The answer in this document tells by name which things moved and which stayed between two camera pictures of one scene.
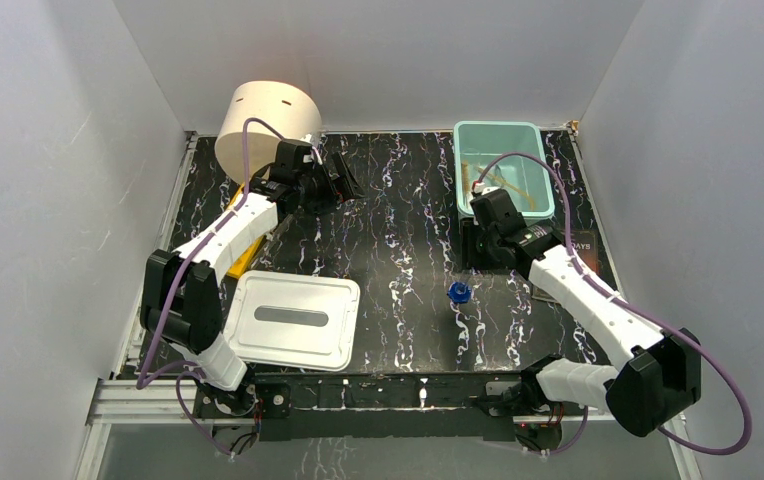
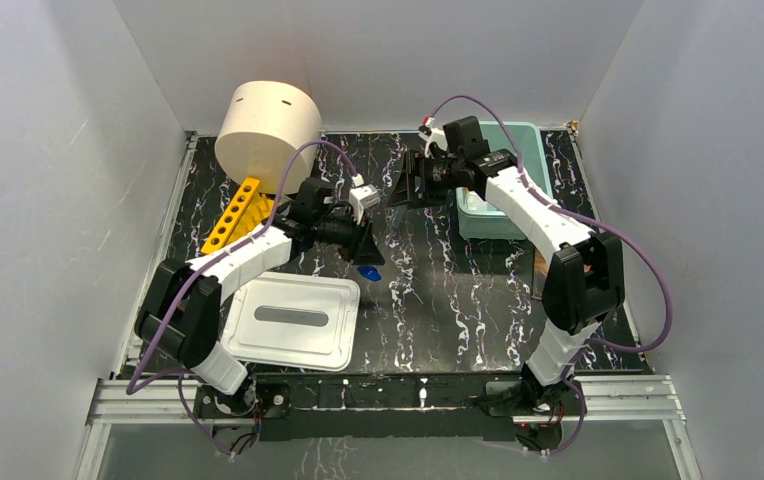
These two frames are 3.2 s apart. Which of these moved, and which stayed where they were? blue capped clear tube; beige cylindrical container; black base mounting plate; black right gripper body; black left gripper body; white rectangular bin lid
Moved: black right gripper body; black left gripper body; blue capped clear tube
Stayed: beige cylindrical container; black base mounting plate; white rectangular bin lid
